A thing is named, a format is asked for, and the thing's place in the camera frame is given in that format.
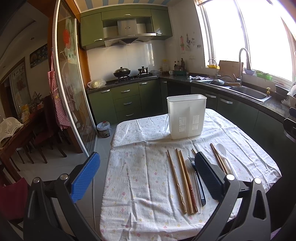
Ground white plastic spoon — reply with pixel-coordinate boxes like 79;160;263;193
216;143;233;174

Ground crumpled dish cloth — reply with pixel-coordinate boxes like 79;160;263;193
188;76;208;81

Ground steel pot on stove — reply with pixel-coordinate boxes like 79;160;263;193
138;66;149;75

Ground red checkered apron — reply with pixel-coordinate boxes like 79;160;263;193
48;50;70;130

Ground dark red-tipped chopstick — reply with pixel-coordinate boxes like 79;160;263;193
179;150;198;214

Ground condiment bottles group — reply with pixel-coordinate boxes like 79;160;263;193
174;58;186;71

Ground stainless steel sink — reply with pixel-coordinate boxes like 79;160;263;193
229;86;271;103

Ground wooden dining table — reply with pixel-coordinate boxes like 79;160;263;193
1;108;44;165

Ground black wok with lid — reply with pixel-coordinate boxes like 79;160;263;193
113;67;130;78

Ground tall steel kitchen faucet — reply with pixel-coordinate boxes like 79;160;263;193
238;48;251;86

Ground steel range hood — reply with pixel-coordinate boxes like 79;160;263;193
103;17;157;47

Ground clear plastic spoon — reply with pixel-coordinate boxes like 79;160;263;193
185;158;202;214

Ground small trash bin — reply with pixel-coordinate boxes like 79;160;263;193
96;121;111;138

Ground wooden cutting board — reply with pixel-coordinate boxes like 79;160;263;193
218;60;244;80

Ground white floral tablecloth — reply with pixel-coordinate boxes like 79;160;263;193
99;109;281;240

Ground green upper cabinets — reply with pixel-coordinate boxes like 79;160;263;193
80;4;173;50

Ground small steel faucet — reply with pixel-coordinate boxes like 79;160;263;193
207;58;220;79

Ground light wooden chopstick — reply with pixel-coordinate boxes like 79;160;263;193
176;149;195;214

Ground glass sliding door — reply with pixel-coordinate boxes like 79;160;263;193
52;1;97;156

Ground white plastic bag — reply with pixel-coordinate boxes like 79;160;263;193
87;79;106;89

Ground white plastic utensil holder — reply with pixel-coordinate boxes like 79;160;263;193
166;94;207;139

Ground black pan with wooden handle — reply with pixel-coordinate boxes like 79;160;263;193
210;79;241;87

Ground green cabinets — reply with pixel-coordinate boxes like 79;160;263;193
80;4;173;50
87;77;295;169

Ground green lower cabinets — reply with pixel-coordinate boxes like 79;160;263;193
87;77;295;169

